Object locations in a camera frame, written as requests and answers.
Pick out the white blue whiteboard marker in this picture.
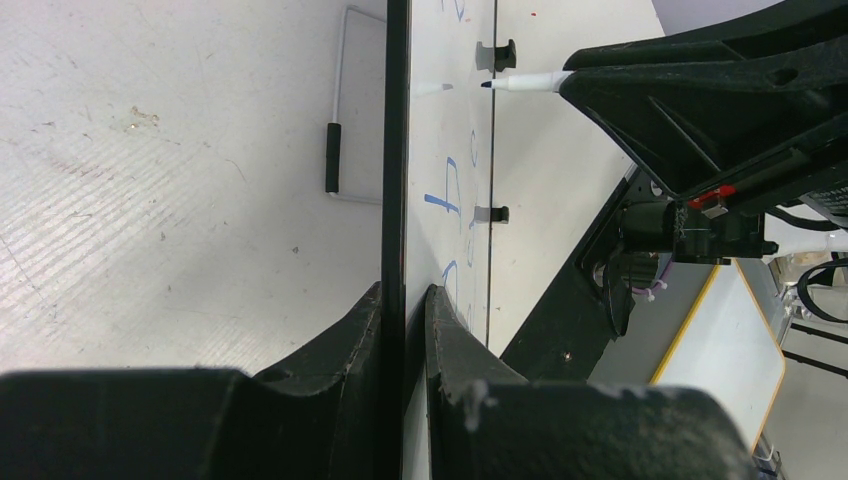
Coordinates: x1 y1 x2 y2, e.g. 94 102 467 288
481 70 573 93

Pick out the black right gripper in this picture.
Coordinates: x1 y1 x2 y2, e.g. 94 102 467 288
558 0 847 219

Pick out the white wire whiteboard stand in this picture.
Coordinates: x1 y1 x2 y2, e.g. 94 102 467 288
324 4 386 206

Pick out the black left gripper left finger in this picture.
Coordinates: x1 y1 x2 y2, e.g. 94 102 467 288
1 285 381 479

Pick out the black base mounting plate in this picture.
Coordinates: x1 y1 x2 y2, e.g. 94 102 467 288
500 170 670 383

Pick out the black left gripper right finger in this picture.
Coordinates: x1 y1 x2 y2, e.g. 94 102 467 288
423 285 756 479

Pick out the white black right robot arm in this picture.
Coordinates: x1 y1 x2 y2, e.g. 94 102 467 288
558 1 847 264

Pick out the black framed whiteboard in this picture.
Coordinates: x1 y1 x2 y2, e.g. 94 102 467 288
381 1 497 479

